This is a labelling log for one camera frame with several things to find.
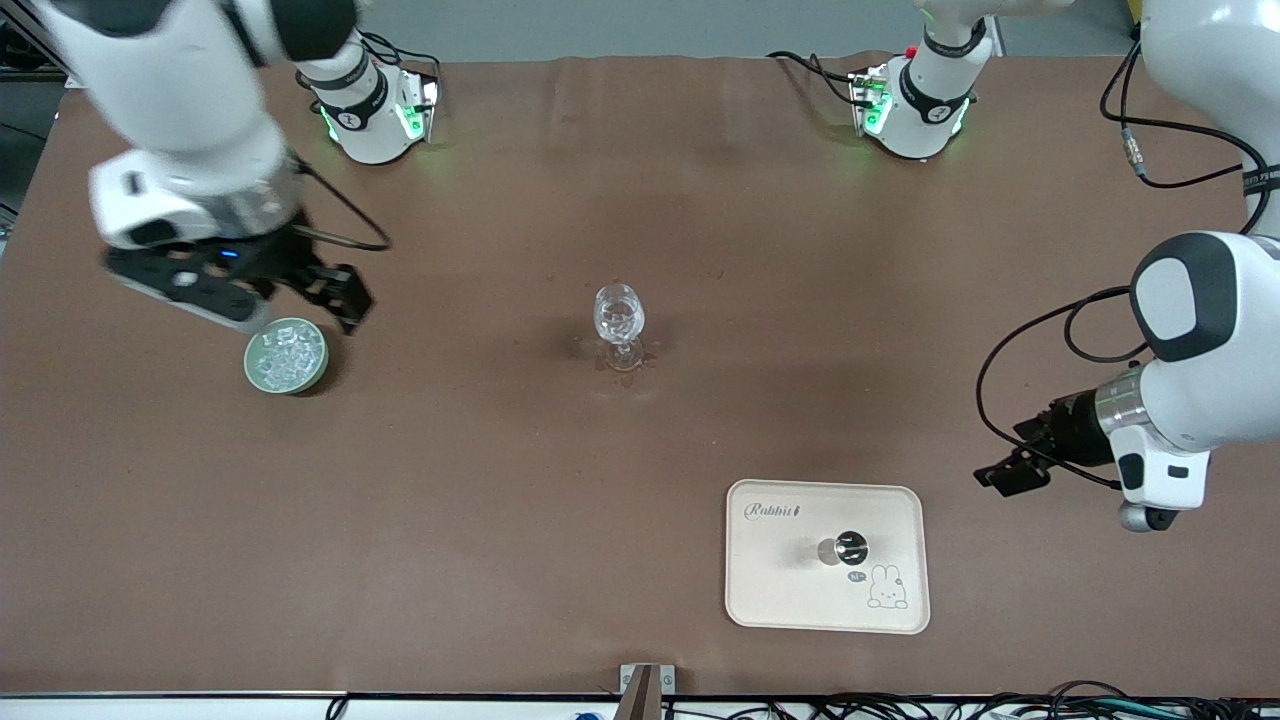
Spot clear ice cubes pile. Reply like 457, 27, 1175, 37
255, 322, 323, 387

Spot steel double jigger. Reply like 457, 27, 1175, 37
817, 530, 870, 569

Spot clear wine glass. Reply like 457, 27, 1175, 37
590, 284, 651, 373

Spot green round bowl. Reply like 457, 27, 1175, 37
243, 318, 329, 396

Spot brown table cover sheet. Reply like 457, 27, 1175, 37
0, 55, 1280, 698

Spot cream rabbit print tray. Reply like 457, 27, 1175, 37
725, 479, 931, 635

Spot green-lit metal connector bracket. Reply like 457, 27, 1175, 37
398, 68, 441, 143
850, 68, 891, 137

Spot black right base cable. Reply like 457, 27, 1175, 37
355, 30, 442, 86

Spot black base cable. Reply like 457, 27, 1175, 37
355, 30, 442, 86
768, 50, 861, 106

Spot black cable bundle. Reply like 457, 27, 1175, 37
660, 682, 1280, 720

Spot aluminium frame profile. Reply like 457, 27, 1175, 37
0, 20, 79, 89

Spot black left base cable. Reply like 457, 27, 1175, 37
768, 50, 861, 106

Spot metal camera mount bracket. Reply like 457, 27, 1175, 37
615, 664, 676, 720

